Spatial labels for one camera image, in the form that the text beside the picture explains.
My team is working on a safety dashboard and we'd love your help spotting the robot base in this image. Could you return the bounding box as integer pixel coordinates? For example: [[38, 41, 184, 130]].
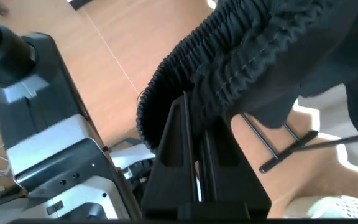
[[0, 0, 157, 220]]

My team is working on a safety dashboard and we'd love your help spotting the black clothes rack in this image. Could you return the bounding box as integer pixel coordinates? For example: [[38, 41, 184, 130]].
[[241, 113, 358, 174]]

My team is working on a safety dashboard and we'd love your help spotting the black garment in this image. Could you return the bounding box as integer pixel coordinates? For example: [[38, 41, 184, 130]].
[[136, 0, 358, 153]]

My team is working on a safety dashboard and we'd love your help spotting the white laundry basket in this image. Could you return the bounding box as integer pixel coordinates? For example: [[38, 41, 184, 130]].
[[283, 195, 358, 219]]

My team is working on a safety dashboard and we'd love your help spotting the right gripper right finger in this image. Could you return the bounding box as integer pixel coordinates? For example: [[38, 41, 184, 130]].
[[197, 114, 272, 218]]

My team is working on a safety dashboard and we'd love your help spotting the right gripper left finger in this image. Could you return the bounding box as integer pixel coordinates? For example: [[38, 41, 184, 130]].
[[140, 91, 199, 218]]

